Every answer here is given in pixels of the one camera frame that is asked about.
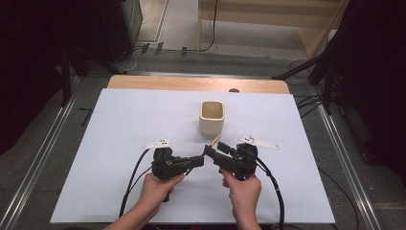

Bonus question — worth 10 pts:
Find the dark curtain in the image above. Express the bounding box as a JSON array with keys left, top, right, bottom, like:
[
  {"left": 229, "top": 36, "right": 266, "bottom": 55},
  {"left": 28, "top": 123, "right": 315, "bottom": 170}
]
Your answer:
[
  {"left": 0, "top": 0, "right": 65, "bottom": 154},
  {"left": 334, "top": 0, "right": 406, "bottom": 180}
]

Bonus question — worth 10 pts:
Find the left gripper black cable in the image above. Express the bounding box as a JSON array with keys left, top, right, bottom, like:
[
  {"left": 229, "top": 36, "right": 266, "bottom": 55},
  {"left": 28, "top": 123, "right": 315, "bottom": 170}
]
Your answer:
[{"left": 118, "top": 148, "right": 156, "bottom": 219}]

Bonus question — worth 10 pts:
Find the black hanging cable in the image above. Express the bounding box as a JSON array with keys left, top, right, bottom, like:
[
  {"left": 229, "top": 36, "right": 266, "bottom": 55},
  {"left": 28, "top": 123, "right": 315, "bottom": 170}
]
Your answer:
[{"left": 197, "top": 0, "right": 219, "bottom": 53}]

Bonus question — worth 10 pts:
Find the thin black floor cable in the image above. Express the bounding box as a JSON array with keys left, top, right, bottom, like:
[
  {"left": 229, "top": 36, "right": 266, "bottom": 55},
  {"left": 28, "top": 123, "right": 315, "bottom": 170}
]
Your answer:
[{"left": 319, "top": 169, "right": 360, "bottom": 230}]

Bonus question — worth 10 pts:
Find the metal floor rail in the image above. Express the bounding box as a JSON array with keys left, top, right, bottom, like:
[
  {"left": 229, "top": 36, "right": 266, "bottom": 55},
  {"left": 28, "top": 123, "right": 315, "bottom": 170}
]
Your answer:
[
  {"left": 125, "top": 71, "right": 279, "bottom": 80},
  {"left": 310, "top": 85, "right": 384, "bottom": 230},
  {"left": 0, "top": 76, "right": 80, "bottom": 230}
]

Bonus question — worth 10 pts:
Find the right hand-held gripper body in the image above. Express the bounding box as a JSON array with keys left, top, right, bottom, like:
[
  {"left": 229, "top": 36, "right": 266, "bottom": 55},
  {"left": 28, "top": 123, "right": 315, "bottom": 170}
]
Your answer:
[{"left": 213, "top": 135, "right": 280, "bottom": 182}]

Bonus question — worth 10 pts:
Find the bundle of black cables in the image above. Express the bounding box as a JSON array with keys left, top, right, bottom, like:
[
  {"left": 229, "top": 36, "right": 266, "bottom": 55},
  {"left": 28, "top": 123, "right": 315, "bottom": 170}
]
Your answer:
[{"left": 295, "top": 94, "right": 324, "bottom": 119}]

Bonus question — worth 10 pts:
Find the light wooden furniture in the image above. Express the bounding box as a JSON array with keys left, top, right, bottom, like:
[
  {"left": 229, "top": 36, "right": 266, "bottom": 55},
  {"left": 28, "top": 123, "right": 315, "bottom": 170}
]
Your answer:
[{"left": 197, "top": 0, "right": 349, "bottom": 60}]

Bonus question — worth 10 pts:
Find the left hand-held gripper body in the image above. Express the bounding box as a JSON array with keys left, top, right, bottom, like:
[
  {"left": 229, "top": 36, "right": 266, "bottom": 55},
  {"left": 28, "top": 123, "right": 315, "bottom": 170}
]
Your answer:
[{"left": 143, "top": 138, "right": 192, "bottom": 181}]

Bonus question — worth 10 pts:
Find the person's right hand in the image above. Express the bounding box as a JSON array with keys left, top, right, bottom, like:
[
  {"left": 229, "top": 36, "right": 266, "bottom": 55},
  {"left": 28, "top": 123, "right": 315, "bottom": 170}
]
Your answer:
[{"left": 219, "top": 168, "right": 262, "bottom": 221}]

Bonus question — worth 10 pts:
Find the black metal stand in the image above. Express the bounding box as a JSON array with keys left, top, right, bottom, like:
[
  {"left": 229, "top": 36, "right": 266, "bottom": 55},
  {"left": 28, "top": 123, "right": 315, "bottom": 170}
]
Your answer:
[
  {"left": 271, "top": 32, "right": 339, "bottom": 116},
  {"left": 60, "top": 44, "right": 128, "bottom": 106}
]

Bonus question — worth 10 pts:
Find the cream square cup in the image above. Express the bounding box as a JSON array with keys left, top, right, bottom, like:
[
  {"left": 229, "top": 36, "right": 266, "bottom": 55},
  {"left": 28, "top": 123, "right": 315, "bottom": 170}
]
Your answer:
[{"left": 198, "top": 100, "right": 226, "bottom": 138}]

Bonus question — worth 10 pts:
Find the white floor cable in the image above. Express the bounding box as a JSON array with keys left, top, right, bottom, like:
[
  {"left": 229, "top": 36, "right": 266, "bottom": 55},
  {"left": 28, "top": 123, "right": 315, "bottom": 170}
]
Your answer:
[{"left": 114, "top": 44, "right": 151, "bottom": 73}]

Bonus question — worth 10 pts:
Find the white table sheet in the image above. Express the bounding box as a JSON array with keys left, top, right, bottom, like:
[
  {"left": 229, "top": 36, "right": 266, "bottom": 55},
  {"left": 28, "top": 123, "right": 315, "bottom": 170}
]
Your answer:
[{"left": 50, "top": 88, "right": 336, "bottom": 224}]

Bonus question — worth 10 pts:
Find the wooden table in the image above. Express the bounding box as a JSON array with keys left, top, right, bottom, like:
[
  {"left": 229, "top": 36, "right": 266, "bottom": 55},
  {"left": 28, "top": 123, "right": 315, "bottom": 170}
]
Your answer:
[{"left": 106, "top": 75, "right": 291, "bottom": 95}]

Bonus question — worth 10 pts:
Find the person's left hand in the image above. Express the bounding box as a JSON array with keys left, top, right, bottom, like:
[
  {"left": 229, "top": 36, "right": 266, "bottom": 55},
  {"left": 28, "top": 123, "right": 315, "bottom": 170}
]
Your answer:
[{"left": 137, "top": 172, "right": 186, "bottom": 221}]

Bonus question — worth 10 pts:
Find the black cabinet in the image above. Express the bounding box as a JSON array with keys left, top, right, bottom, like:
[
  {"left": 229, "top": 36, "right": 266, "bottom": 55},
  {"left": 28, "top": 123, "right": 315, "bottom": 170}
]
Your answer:
[{"left": 95, "top": 0, "right": 143, "bottom": 63}]

